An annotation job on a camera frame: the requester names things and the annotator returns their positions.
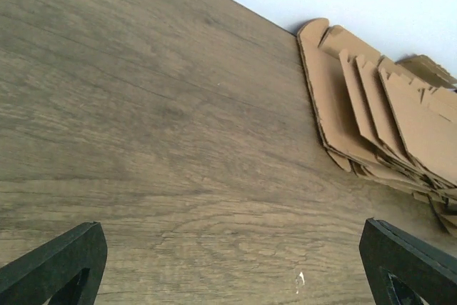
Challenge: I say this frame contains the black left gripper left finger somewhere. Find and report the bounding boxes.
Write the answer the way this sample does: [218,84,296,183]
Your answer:
[1,222,108,304]

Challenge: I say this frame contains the stack of flat cardboard blanks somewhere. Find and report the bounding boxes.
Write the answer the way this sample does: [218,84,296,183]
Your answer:
[297,18,456,235]

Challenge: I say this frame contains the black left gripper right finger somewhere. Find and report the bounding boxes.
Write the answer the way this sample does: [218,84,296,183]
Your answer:
[359,218,456,304]

